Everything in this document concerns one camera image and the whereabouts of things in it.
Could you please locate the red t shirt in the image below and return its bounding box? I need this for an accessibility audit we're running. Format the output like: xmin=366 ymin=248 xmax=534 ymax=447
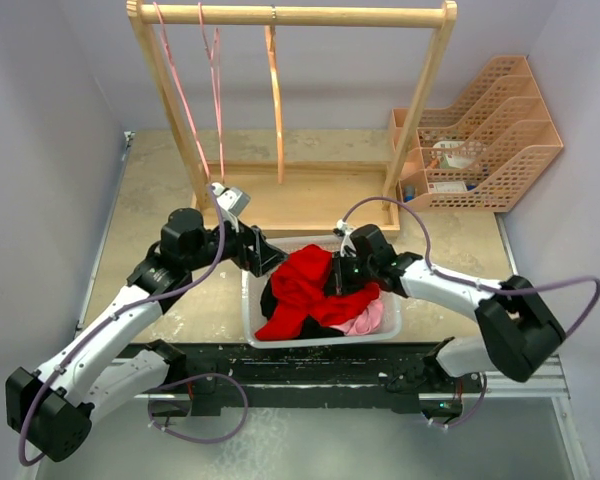
xmin=255 ymin=244 xmax=380 ymax=342

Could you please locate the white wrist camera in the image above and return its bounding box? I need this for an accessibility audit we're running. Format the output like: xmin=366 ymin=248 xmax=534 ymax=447
xmin=333 ymin=219 xmax=357 ymax=257
xmin=211 ymin=182 xmax=251 ymax=231

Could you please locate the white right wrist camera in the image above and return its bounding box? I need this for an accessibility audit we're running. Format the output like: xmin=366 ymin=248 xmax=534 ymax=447
xmin=333 ymin=219 xmax=357 ymax=257

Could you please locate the aluminium rail frame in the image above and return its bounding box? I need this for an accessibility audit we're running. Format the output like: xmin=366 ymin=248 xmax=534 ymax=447
xmin=14 ymin=130 xmax=594 ymax=480

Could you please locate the grey and blue tube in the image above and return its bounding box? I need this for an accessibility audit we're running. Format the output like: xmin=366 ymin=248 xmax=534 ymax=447
xmin=403 ymin=185 xmax=416 ymax=202

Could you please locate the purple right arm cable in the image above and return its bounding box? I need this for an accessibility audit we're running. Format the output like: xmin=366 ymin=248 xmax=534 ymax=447
xmin=340 ymin=196 xmax=600 ymax=341

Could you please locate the peach plastic file organizer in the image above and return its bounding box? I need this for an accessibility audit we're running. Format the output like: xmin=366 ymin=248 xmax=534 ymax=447
xmin=396 ymin=55 xmax=563 ymax=213

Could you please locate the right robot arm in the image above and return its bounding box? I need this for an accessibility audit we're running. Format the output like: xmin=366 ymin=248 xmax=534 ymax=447
xmin=328 ymin=221 xmax=566 ymax=391

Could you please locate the wooden hanger with metal hook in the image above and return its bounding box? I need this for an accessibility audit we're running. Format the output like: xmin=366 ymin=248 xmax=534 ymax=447
xmin=264 ymin=5 xmax=285 ymax=184

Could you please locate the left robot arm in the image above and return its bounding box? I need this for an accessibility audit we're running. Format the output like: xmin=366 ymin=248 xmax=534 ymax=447
xmin=5 ymin=207 xmax=288 ymax=467

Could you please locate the white box with red logo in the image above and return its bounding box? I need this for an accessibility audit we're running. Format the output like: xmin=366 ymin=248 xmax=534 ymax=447
xmin=427 ymin=181 xmax=468 ymax=194

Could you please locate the wooden clothes rack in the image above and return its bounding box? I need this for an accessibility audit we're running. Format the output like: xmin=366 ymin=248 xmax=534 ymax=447
xmin=126 ymin=1 xmax=457 ymax=237

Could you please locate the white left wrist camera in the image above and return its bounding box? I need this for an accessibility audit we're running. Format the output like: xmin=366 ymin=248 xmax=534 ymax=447
xmin=211 ymin=182 xmax=251 ymax=231

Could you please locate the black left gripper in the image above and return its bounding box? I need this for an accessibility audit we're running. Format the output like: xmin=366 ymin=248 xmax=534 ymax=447
xmin=185 ymin=209 xmax=287 ymax=276

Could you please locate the pink t shirt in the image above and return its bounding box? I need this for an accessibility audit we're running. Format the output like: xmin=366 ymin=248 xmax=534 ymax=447
xmin=331 ymin=299 xmax=384 ymax=336

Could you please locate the black t shirt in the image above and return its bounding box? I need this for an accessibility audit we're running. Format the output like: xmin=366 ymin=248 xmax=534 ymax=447
xmin=260 ymin=280 xmax=345 ymax=341

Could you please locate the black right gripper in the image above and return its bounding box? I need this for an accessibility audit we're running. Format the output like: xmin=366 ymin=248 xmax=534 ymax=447
xmin=322 ymin=251 xmax=376 ymax=298

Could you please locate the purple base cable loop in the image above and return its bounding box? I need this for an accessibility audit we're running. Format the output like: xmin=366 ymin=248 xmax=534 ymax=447
xmin=147 ymin=369 xmax=250 ymax=445

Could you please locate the pink wire hanger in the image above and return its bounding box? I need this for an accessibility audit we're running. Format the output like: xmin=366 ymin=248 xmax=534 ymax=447
xmin=198 ymin=2 xmax=226 ymax=181
xmin=153 ymin=1 xmax=211 ymax=180

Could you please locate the white plastic basket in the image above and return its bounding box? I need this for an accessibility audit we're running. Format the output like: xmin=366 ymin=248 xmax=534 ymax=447
xmin=241 ymin=235 xmax=402 ymax=349

